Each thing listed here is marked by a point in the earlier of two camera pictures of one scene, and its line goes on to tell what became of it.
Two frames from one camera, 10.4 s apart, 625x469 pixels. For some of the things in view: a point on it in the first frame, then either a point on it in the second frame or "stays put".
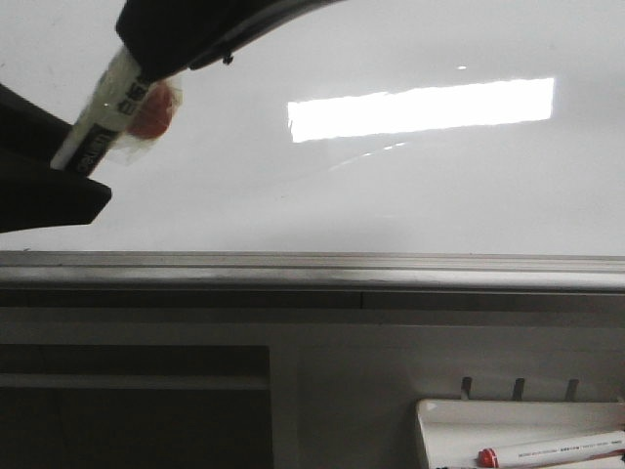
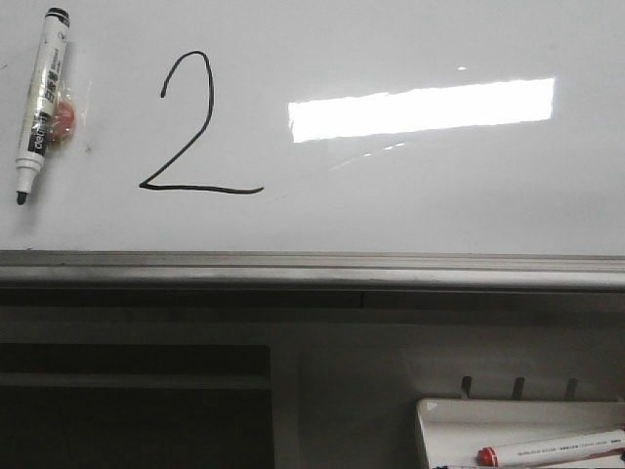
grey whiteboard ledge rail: [312, 271] stays put
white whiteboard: [442, 127] stays put
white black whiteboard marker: [85, 146] to [41, 102]
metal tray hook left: [466, 387] stays put
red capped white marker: [553, 451] stays put
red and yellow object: [162, 101] to [62, 121]
